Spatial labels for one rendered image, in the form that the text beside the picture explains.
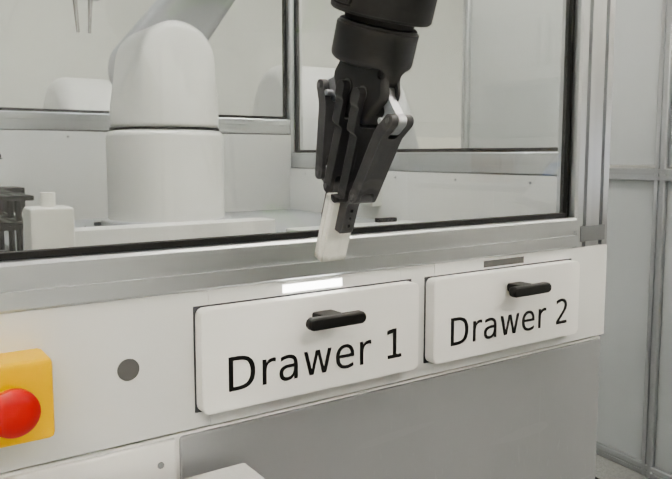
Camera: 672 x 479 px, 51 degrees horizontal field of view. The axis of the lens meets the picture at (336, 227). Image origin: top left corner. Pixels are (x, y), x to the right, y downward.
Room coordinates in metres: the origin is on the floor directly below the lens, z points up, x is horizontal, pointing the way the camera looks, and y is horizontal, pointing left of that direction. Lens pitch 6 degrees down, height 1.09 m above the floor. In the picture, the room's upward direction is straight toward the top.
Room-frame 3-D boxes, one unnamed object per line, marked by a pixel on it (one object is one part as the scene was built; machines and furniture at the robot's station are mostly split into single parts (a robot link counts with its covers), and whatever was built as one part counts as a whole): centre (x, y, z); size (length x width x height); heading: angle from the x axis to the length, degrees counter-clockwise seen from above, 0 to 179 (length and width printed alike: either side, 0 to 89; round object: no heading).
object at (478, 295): (0.97, -0.24, 0.87); 0.29 x 0.02 x 0.11; 124
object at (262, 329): (0.79, 0.02, 0.87); 0.29 x 0.02 x 0.11; 124
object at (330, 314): (0.77, 0.01, 0.91); 0.07 x 0.04 x 0.01; 124
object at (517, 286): (0.95, -0.25, 0.91); 0.07 x 0.04 x 0.01; 124
